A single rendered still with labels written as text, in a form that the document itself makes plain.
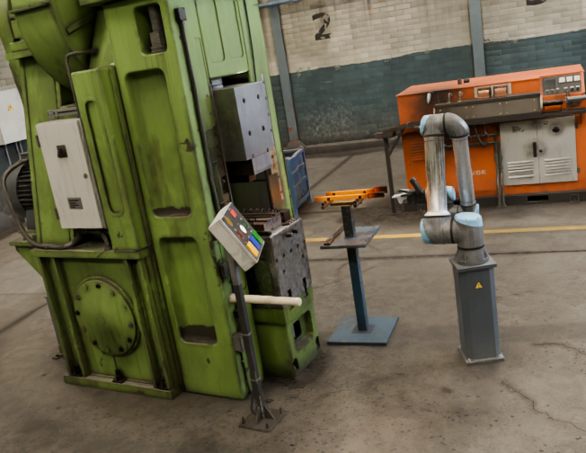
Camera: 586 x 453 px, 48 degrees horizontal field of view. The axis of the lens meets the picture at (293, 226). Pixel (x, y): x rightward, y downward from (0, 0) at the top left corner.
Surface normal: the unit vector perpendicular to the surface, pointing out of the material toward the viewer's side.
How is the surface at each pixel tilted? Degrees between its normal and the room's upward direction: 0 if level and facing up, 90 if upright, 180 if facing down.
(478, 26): 90
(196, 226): 90
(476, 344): 91
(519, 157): 90
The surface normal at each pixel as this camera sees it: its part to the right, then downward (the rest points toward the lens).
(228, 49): 0.87, 0.00
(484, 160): -0.33, 0.30
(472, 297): 0.00, 0.26
